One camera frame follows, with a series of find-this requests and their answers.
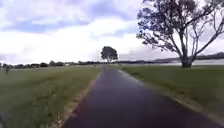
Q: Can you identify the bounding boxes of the large bare-branched tree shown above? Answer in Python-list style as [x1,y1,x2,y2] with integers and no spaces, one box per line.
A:
[136,0,224,69]

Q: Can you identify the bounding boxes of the small round tree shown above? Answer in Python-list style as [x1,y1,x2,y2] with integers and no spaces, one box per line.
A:
[100,45,119,64]

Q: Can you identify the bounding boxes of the distant row of trees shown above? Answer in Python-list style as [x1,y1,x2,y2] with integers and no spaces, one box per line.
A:
[0,59,103,70]

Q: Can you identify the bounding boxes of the dark asphalt path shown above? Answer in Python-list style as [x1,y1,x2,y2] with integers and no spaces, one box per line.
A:
[62,65,224,128]

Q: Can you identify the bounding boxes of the pale water surface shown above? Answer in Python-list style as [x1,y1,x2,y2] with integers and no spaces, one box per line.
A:
[156,59,224,67]

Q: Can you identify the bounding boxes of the green grass field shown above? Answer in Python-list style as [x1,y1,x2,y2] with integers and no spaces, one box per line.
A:
[0,64,105,128]
[113,63,224,122]

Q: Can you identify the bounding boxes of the distant wooded hill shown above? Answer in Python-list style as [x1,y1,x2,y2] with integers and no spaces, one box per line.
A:
[114,51,224,65]

